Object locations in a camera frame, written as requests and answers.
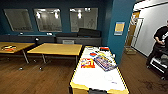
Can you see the white paper sheet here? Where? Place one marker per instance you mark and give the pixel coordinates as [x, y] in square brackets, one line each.
[89, 48]

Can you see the pale yellow item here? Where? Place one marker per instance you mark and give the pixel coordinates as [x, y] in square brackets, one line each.
[101, 53]

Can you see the long wooden table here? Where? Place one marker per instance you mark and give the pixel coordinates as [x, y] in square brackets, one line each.
[56, 49]
[20, 46]

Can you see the orange red game box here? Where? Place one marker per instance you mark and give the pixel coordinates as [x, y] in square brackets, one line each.
[87, 63]

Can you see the interior wall window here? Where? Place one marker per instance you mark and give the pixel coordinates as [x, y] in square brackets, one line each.
[48, 20]
[84, 20]
[18, 20]

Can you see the small orange item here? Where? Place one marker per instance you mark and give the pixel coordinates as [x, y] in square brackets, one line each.
[8, 48]

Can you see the white sill outlet box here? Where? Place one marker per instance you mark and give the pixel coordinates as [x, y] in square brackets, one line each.
[20, 33]
[49, 33]

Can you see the black sofa cushion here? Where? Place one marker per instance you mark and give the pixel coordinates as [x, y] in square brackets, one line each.
[89, 33]

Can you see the red and black box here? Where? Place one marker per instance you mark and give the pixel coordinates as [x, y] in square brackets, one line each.
[104, 49]

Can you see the wooden door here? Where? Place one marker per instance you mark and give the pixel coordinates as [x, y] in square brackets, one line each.
[131, 30]

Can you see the black wheeled cart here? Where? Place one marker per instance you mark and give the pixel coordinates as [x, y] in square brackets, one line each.
[160, 65]

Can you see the yellow wooden gaming table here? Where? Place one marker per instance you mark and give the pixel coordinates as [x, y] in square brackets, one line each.
[96, 80]

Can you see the small framed wall sign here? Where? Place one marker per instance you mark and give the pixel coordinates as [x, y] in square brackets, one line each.
[119, 28]

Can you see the grey wall bench sofa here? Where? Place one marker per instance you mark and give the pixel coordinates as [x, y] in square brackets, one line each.
[46, 39]

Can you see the white box on sofa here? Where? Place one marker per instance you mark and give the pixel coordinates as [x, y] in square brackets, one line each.
[68, 42]

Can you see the small black round object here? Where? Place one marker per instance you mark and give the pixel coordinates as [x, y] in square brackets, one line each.
[37, 40]

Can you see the person in black clothes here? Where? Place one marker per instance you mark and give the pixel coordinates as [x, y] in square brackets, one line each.
[160, 38]

